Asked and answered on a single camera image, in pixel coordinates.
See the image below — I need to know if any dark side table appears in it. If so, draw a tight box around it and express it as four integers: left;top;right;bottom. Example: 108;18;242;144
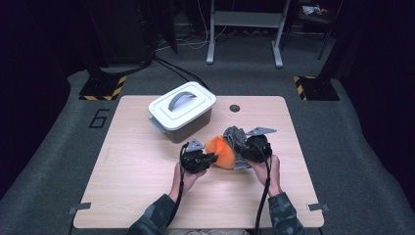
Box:
283;0;344;62

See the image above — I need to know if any person's left hand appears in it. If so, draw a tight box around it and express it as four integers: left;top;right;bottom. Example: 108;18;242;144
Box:
169;163;208;201

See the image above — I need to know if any black floor cable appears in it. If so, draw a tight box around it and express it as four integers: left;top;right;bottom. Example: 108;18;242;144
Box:
156;60;190;84
156;57;211;92

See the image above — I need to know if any black base with hazard stripes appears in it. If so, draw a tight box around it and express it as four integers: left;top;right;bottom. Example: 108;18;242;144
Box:
78;73;127;102
293;75;341;102

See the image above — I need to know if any orange plush toy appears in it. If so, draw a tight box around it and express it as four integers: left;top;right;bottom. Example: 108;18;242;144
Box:
205;135;237;170

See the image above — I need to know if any transparent brown storage box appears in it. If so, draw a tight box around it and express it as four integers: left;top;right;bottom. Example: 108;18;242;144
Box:
149;109;213;145

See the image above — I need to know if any white metal stand frame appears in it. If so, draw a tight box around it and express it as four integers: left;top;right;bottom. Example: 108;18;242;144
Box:
206;0;292;69

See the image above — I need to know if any dark curtain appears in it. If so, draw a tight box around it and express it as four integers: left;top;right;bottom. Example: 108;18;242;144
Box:
321;0;415;216
0;0;89;200

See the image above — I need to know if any hand-held gripper cable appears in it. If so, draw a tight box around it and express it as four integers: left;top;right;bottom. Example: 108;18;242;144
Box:
165;141;190;229
254;140;273;235

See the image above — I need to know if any white lid with grey handle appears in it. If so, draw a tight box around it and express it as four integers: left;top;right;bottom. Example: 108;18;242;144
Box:
148;80;217;132

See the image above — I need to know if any left hand-held gripper cable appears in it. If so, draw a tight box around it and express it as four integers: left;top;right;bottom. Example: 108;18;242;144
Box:
165;141;190;229

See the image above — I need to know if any grey knitted cloth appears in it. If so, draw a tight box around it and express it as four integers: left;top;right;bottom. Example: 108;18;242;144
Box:
222;125;254;171

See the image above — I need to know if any white floor cable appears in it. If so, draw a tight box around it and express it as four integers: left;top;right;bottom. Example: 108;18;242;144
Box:
180;0;229;51

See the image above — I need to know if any person's right hand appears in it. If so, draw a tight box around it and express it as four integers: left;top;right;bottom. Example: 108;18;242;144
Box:
248;156;283;198

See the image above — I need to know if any right hand-held gripper cable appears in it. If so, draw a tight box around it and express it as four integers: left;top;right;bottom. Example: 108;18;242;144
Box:
254;140;273;235

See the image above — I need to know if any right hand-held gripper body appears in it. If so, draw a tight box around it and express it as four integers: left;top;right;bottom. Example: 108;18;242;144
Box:
243;126;278;165

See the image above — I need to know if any small colourful object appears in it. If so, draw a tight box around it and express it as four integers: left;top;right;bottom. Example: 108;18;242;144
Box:
301;4;329;17

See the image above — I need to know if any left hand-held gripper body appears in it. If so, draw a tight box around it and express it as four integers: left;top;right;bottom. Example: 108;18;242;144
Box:
180;136;211;174

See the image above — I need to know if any grey tape piece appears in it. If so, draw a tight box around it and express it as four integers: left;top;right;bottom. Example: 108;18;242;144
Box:
306;203;330;212
68;202;92;214

